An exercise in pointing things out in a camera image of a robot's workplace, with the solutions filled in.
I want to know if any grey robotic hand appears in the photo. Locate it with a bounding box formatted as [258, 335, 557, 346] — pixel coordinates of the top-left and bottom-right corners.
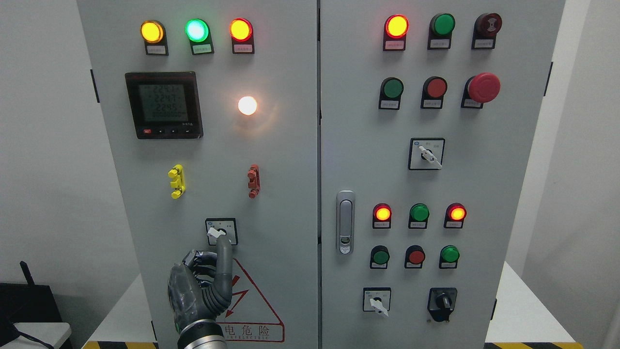
[168, 236, 233, 335]

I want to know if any white rotary selector switch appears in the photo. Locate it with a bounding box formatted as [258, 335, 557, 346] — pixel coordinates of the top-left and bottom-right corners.
[204, 217, 238, 247]

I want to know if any green lit indicator light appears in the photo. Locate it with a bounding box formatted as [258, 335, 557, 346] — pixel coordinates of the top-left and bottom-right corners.
[185, 18, 214, 55]

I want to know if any yellow indicator light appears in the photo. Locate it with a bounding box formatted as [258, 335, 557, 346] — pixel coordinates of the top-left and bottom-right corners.
[140, 20, 169, 56]

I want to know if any red electrical warning triangle sticker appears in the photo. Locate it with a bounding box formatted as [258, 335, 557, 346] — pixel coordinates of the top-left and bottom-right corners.
[217, 258, 285, 343]

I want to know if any yellow terminal connector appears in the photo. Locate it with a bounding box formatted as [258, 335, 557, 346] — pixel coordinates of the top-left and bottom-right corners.
[168, 164, 186, 199]

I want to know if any red terminal connector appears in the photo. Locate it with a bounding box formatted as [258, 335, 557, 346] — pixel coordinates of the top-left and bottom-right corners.
[247, 164, 261, 199]

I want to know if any white box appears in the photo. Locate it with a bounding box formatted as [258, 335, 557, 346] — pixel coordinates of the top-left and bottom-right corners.
[2, 322, 73, 349]

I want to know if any black device with antenna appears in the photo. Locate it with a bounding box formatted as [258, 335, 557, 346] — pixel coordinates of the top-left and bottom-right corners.
[0, 261, 62, 349]

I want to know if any green push button lower left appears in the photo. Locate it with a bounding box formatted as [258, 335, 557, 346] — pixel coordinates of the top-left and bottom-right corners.
[369, 245, 390, 269]

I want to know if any green push button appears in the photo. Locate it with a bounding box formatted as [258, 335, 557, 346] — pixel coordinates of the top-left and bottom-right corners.
[378, 77, 404, 110]
[369, 245, 390, 269]

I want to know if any black digital power meter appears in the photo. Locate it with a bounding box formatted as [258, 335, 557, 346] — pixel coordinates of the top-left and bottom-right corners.
[125, 71, 203, 140]

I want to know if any clear small lamp bulb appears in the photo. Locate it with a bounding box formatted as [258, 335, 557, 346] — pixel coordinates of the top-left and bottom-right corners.
[237, 96, 258, 116]

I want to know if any orange indicator light lower left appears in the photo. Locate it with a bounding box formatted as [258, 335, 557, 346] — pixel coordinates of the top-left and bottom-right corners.
[372, 203, 392, 228]

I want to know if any grey electrical cabinet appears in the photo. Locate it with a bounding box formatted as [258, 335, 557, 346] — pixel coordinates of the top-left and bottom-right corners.
[77, 0, 565, 349]

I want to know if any red push button lower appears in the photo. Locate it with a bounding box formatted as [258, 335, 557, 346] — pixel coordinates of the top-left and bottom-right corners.
[404, 245, 426, 269]

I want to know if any red push button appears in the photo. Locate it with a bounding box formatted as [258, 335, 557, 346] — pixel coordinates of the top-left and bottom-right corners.
[420, 77, 448, 109]
[404, 245, 426, 269]

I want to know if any green indicator light lower middle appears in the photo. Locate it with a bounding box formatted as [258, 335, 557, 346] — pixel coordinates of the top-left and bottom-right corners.
[409, 203, 430, 229]

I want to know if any green indicator light bottom right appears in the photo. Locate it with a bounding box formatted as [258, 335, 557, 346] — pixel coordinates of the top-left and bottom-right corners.
[438, 245, 460, 270]

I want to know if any orange indicator light lower right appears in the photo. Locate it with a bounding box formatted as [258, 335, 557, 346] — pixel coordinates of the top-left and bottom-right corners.
[444, 203, 467, 228]

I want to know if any green push button upper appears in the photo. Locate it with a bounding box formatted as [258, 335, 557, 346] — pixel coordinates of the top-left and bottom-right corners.
[378, 77, 404, 110]

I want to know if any red push button upper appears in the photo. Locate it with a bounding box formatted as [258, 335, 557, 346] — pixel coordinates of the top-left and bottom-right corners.
[420, 77, 448, 109]

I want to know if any orange indicator light top right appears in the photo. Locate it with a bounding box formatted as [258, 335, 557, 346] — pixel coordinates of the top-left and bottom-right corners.
[383, 14, 409, 51]

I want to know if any red emergency stop button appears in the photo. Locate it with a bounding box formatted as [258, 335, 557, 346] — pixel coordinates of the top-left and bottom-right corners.
[461, 72, 502, 109]

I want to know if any green indicator light top right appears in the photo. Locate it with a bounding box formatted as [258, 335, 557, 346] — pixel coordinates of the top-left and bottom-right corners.
[427, 13, 455, 49]

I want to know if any dark red buzzer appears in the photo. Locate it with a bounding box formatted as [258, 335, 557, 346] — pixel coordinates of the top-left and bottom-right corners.
[471, 13, 502, 49]

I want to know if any silver door lock handle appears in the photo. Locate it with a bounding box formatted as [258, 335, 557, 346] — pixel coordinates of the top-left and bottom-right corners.
[336, 190, 355, 254]

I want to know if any white selector switch bottom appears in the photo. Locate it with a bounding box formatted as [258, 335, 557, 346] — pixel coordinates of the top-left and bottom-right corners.
[362, 287, 391, 318]

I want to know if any black rotary knob switch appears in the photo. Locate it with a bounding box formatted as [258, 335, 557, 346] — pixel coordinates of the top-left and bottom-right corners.
[427, 287, 458, 322]

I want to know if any white selector switch upper right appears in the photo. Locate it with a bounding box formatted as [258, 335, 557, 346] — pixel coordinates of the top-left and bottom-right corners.
[408, 138, 445, 171]

